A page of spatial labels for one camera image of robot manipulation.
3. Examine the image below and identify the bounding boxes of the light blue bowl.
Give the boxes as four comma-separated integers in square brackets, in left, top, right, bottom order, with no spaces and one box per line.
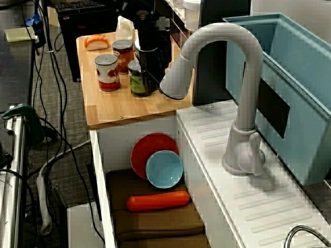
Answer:
[145,150,184,189]

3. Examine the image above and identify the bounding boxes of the peas can green label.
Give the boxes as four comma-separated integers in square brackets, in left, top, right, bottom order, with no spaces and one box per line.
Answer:
[127,59,158,98]

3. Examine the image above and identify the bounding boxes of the toy salmon sushi piece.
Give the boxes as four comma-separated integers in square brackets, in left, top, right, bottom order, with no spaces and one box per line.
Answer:
[84,34,109,52]

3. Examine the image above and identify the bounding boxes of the green clamp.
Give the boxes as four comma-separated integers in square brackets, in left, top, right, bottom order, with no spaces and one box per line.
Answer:
[1,104,46,147]

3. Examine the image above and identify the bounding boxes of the grey toy kitchen faucet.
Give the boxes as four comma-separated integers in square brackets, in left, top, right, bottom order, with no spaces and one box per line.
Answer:
[159,22,267,177]

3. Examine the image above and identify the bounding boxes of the white box panel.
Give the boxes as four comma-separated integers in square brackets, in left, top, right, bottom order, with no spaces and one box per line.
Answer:
[66,201,104,248]

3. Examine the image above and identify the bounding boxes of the white toy sink unit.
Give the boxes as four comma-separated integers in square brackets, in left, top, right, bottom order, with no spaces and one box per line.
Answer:
[89,100,331,248]

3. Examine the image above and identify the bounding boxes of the black cabinet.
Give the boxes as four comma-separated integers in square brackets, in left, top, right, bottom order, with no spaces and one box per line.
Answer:
[57,7,117,83]

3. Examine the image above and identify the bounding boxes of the orange toy sausage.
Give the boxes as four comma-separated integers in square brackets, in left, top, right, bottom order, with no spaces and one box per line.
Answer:
[126,190,191,213]

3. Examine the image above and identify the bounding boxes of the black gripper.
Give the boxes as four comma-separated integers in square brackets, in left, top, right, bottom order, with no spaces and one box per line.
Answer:
[133,10,173,95]

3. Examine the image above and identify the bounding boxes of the white power strip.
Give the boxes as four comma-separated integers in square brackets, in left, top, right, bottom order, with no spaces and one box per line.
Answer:
[36,139,91,236]

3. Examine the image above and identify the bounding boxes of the tomato can red white label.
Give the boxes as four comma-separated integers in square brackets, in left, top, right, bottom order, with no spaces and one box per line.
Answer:
[94,53,122,92]

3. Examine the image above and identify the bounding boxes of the black keyboard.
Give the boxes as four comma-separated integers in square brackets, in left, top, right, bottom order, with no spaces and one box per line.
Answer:
[55,0,116,13]

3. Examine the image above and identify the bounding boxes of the brown folded cloth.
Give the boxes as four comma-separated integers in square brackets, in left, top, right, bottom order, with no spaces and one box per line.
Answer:
[105,169,212,248]

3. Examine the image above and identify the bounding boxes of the beans can orange brown label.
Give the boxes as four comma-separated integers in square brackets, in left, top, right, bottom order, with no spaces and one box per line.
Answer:
[112,39,136,75]

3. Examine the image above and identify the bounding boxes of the yellow paper note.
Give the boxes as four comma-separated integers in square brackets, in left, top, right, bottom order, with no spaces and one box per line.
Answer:
[4,26,37,43]

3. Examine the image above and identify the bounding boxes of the silver metal pot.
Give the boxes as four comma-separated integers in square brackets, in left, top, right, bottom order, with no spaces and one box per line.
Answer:
[283,225,331,248]

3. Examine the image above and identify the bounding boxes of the blue plastic bin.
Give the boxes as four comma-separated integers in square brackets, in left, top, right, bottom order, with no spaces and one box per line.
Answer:
[222,13,331,187]

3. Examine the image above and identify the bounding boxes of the red plate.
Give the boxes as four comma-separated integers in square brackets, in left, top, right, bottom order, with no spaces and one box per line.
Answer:
[130,133,179,181]

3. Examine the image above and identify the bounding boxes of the silver metal frame rail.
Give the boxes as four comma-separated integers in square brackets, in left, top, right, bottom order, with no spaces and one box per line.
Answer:
[0,104,31,248]

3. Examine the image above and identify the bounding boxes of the black upright panel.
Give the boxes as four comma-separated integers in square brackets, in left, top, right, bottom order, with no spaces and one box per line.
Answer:
[192,0,251,106]

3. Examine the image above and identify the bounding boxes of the white plastic detergent bottle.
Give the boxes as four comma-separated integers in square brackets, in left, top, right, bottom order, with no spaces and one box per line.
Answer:
[115,15,142,50]

